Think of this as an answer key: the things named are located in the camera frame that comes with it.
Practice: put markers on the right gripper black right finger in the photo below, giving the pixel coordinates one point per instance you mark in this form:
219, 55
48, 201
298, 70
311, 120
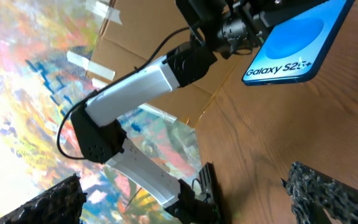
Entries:
319, 198

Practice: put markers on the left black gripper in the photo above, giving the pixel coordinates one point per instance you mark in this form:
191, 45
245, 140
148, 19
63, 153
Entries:
245, 25

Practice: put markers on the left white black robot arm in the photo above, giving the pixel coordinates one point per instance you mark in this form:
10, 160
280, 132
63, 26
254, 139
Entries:
168, 58

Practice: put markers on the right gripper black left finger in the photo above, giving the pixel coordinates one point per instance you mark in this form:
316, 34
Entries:
60, 204

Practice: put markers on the blue Galaxy smartphone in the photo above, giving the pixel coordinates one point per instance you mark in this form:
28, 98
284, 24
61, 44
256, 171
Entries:
296, 48

